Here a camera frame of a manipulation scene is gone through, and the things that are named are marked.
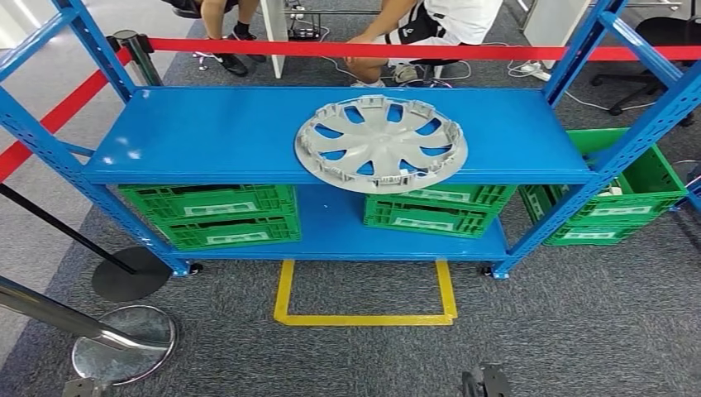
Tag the white desk panel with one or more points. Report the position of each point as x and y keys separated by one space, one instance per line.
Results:
x=556 y=27
x=276 y=33

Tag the person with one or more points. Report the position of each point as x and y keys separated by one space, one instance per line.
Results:
x=454 y=19
x=216 y=24

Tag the chrome round base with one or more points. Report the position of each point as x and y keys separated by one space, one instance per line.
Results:
x=687 y=164

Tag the white power strip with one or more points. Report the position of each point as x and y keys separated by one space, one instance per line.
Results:
x=535 y=71

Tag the grey wheel cover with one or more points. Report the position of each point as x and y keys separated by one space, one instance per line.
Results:
x=383 y=145

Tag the chrome stool base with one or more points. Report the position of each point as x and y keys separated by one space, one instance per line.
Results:
x=430 y=82

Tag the black office chair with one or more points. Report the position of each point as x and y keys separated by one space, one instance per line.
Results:
x=673 y=33

